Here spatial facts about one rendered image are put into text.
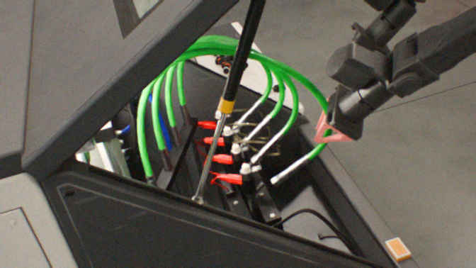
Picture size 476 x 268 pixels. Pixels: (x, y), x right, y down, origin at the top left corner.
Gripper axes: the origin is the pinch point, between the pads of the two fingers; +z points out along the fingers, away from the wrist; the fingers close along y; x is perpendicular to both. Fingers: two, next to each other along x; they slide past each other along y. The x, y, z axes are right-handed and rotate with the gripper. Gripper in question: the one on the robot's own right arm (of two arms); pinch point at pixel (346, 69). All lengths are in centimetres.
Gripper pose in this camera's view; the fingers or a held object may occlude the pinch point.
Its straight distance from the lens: 134.4
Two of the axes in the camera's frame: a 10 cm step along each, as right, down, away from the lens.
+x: 0.3, 5.7, -8.2
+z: -5.8, 6.7, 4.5
